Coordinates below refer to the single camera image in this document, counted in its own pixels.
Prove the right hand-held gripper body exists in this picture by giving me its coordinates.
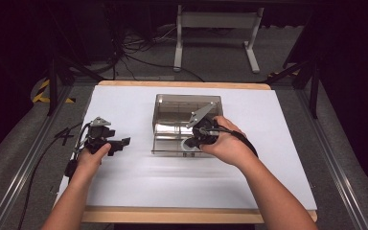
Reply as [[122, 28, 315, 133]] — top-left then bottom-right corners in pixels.
[[186, 102, 220, 149]]

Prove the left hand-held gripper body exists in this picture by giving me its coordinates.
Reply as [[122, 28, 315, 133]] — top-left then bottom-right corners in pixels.
[[84, 116, 116, 156]]

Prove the transparent grey drawer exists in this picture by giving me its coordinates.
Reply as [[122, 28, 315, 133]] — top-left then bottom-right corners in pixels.
[[150, 122, 207, 157]]

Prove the transparent grey drawer cabinet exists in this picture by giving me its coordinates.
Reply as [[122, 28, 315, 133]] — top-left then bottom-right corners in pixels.
[[151, 93, 223, 157]]

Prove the person's right hand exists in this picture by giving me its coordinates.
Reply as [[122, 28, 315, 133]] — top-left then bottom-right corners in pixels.
[[199, 115, 258, 169]]

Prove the person's left hand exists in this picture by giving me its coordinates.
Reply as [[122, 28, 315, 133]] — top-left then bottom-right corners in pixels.
[[71, 142, 112, 183]]

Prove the white paper sheet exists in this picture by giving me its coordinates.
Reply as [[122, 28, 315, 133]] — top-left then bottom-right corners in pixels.
[[55, 85, 318, 211]]

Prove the black metal stand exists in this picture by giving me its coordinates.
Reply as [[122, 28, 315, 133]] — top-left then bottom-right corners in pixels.
[[46, 56, 104, 117], [267, 54, 321, 120]]

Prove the yellow and black floor tape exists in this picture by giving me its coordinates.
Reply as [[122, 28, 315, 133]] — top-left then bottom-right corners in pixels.
[[32, 79, 77, 104]]

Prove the wooden table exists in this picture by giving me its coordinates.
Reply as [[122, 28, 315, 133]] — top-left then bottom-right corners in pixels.
[[50, 80, 318, 224]]

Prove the white metal stand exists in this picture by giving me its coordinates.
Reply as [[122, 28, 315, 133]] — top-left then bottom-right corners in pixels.
[[172, 4, 265, 74]]

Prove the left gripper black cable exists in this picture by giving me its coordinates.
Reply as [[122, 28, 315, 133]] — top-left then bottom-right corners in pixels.
[[17, 123, 92, 230]]

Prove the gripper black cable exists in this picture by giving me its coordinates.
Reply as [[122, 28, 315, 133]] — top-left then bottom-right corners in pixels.
[[17, 123, 92, 230], [204, 126, 259, 158]]

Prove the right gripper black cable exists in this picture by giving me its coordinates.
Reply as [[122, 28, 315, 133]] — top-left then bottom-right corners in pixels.
[[204, 126, 259, 158]]

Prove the aluminium rail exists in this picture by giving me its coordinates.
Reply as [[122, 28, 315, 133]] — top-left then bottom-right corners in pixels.
[[295, 89, 368, 230], [0, 85, 75, 230]]

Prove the bundle of floor cables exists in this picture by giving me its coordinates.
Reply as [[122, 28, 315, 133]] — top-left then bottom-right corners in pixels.
[[108, 23, 205, 82]]

